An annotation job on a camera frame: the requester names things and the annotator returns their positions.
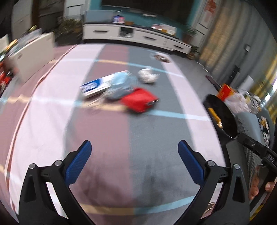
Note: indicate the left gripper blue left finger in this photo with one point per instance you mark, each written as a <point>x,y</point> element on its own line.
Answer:
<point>36,205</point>

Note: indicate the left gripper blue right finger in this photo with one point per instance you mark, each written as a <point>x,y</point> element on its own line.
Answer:
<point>232,205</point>

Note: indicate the white blue medicine box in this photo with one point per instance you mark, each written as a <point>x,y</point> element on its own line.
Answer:
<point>99,85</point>

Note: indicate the red snack wrapper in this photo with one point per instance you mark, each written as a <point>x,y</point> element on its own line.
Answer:
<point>140,100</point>

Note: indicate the blue face mask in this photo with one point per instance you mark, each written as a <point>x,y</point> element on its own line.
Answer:
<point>123,83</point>

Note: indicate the white tissue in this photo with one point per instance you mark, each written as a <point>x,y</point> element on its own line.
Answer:
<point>146,75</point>

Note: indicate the black round trash bin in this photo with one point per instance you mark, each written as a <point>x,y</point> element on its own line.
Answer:
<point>229,131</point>

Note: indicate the right human hand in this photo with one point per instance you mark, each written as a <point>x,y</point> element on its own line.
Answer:
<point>254,190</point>

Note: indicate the pile of clothes on sofa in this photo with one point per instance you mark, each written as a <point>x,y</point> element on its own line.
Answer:
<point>254,106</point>

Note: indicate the yellow snack bag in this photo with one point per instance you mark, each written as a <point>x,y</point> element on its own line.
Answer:
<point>216,117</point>

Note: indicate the white plastic bag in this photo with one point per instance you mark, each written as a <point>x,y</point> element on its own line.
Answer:
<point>238,102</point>

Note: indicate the red paper shopping bag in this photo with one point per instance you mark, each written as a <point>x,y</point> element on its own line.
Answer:
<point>225,92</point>

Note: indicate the small potted plant on floor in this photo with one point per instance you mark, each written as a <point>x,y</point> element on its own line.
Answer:
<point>193,53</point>

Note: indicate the beige patterned curtain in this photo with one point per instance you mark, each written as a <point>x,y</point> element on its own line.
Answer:
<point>240,37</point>

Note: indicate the striped pastel tablecloth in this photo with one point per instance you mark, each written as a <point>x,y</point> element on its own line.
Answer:
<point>134,174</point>

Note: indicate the white side cabinet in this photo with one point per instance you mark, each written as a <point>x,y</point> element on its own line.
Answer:
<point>32,57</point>

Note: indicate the potted plant by cabinet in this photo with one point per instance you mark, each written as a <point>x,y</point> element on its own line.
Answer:
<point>188,34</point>

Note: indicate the white calendar card on cabinet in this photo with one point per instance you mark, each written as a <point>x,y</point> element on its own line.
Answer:
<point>165,28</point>

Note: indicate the green plants on black stand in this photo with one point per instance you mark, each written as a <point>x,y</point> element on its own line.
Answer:
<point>69,32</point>

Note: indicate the white tv cabinet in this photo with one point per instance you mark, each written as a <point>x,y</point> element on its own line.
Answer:
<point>132,34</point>

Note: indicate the blue qr code sign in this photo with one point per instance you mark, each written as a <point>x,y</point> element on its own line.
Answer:
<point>118,19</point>

